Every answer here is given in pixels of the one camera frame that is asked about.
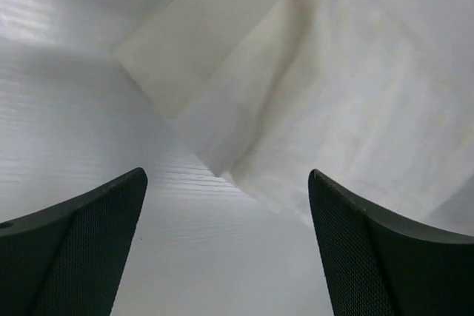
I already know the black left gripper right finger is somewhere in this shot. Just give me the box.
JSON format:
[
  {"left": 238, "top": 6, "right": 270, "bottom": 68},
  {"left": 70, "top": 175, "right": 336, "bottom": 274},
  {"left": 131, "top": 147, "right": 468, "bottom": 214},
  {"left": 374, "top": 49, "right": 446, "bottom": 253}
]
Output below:
[{"left": 308, "top": 169, "right": 473, "bottom": 315}]

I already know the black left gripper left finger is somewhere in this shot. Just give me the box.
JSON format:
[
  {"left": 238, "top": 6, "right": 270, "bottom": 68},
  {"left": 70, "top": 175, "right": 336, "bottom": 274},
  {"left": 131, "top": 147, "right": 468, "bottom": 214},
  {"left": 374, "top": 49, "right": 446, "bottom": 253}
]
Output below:
[{"left": 1, "top": 168, "right": 147, "bottom": 315}]

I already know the white fabric skirt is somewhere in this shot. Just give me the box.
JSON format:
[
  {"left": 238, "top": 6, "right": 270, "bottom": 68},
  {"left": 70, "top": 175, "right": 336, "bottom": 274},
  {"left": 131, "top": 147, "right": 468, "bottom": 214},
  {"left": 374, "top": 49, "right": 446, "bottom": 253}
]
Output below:
[{"left": 115, "top": 0, "right": 473, "bottom": 225}]

